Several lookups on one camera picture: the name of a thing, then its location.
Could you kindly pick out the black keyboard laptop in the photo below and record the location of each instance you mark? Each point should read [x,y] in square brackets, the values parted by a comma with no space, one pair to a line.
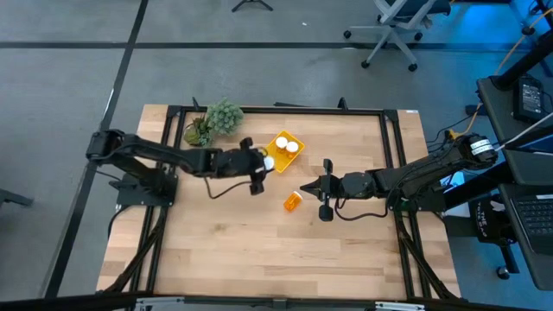
[535,216]

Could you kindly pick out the white office chair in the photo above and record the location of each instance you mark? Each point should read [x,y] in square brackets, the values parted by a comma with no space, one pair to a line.
[397,21]

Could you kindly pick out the black bag white lettering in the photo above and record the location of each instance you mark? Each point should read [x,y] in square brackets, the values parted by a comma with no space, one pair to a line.
[486,220]

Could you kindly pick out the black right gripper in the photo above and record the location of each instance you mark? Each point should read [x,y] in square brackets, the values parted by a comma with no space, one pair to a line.
[352,185]

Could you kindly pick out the fuzzy green potted plant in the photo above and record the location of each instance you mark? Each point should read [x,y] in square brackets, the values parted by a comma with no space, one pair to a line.
[224,116]

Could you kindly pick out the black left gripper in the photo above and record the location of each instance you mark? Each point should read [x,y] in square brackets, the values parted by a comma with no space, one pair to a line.
[235,163]

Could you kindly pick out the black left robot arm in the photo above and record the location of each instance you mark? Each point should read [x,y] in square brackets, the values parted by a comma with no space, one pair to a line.
[142,149]

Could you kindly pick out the black stand post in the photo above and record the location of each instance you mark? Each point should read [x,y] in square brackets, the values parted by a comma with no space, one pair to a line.
[525,65]

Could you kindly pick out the yellow plastic mesh basket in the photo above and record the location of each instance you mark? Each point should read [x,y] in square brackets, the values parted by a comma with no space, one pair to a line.
[281,163]

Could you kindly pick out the black power adapter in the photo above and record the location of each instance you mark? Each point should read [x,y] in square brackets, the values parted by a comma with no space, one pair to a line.
[529,99]

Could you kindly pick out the orange pill bottle white cap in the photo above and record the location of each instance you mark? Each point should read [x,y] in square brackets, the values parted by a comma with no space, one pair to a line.
[293,201]
[292,147]
[269,163]
[281,142]

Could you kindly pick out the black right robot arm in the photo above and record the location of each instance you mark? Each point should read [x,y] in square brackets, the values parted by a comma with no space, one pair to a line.
[427,170]

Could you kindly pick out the small green succulent plant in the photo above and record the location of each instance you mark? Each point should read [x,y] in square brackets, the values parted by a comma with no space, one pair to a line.
[198,133]

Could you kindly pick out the black side desk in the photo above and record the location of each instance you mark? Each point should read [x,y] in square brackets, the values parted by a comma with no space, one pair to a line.
[497,112]

